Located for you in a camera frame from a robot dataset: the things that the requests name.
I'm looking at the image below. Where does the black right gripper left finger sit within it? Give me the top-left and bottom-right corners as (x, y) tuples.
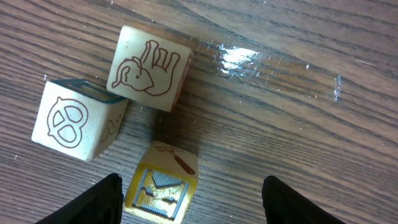
(37, 173), (123, 224)

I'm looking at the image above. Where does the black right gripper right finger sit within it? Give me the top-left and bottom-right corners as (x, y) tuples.
(262, 175), (345, 224)

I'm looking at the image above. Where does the yellow K block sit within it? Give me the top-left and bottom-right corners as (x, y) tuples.
(124, 141), (198, 223)

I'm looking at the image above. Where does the white block red trim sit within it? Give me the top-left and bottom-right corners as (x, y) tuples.
(31, 79), (129, 161)

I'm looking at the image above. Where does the white block elephant picture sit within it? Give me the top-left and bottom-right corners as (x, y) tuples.
(106, 26), (192, 112)

